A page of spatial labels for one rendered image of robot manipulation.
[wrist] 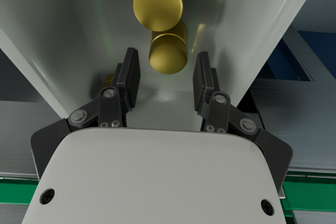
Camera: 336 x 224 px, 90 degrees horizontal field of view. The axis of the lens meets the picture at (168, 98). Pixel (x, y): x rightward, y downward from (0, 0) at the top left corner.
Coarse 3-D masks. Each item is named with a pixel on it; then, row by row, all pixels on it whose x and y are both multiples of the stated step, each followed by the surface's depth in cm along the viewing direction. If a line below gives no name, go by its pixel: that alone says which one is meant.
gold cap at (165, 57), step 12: (180, 24) 16; (156, 36) 14; (168, 36) 14; (180, 36) 14; (156, 48) 14; (168, 48) 14; (180, 48) 14; (156, 60) 15; (168, 60) 14; (180, 60) 14; (168, 72) 16
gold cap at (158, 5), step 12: (132, 0) 11; (144, 0) 11; (156, 0) 11; (168, 0) 11; (180, 0) 11; (144, 12) 11; (156, 12) 11; (168, 12) 11; (180, 12) 11; (144, 24) 12; (156, 24) 12; (168, 24) 12
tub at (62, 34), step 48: (0, 0) 10; (48, 0) 13; (96, 0) 15; (192, 0) 15; (240, 0) 12; (288, 0) 8; (48, 48) 13; (96, 48) 19; (144, 48) 19; (192, 48) 19; (240, 48) 12; (48, 96) 15; (96, 96) 22; (144, 96) 24; (192, 96) 24; (240, 96) 14
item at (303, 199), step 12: (288, 192) 16; (300, 192) 17; (312, 192) 17; (324, 192) 17; (288, 204) 16; (300, 204) 16; (312, 204) 16; (324, 204) 16; (300, 216) 16; (312, 216) 16; (324, 216) 16
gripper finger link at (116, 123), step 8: (104, 88) 11; (112, 88) 11; (104, 96) 10; (112, 96) 10; (104, 104) 10; (112, 104) 10; (120, 104) 10; (104, 112) 9; (112, 112) 10; (120, 112) 10; (104, 120) 9; (112, 120) 9; (120, 120) 9
